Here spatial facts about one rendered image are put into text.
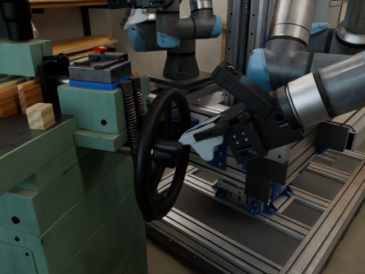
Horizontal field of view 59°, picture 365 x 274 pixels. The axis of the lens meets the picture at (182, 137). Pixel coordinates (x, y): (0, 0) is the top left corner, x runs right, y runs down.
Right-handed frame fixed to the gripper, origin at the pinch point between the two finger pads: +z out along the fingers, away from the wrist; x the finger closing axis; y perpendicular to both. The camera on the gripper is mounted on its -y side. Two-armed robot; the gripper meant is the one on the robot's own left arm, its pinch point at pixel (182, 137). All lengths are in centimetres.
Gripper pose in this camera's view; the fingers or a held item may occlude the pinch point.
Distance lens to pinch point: 58.9
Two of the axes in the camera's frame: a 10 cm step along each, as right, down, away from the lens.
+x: 3.2, -4.0, 8.6
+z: -8.2, 3.3, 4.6
